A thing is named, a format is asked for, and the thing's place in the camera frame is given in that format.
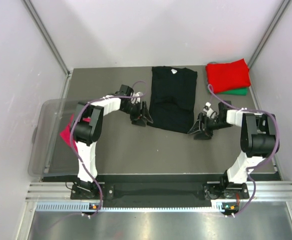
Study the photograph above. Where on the black t shirt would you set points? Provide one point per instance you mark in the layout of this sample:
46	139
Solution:
172	100

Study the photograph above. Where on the red t shirt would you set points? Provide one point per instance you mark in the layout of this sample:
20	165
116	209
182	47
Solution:
228	76

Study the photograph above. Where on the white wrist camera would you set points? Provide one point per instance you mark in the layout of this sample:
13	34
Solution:
210	113
136	97

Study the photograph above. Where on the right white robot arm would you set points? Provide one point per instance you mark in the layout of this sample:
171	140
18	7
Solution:
257	142

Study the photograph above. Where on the magenta t shirt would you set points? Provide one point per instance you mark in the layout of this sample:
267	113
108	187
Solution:
65	133

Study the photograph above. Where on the clear plastic bin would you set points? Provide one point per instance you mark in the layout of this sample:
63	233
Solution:
51	156

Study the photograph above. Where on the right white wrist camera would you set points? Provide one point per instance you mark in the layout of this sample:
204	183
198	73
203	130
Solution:
210	113

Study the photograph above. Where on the folded green t shirt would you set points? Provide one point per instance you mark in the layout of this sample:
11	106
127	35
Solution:
236	92

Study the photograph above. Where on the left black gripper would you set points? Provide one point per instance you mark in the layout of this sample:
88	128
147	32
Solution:
135	118

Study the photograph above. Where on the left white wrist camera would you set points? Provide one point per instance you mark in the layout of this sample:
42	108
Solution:
136	97

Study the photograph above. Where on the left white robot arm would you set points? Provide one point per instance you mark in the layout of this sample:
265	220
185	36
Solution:
86	128

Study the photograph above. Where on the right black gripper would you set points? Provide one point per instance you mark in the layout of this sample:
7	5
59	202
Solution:
196	128

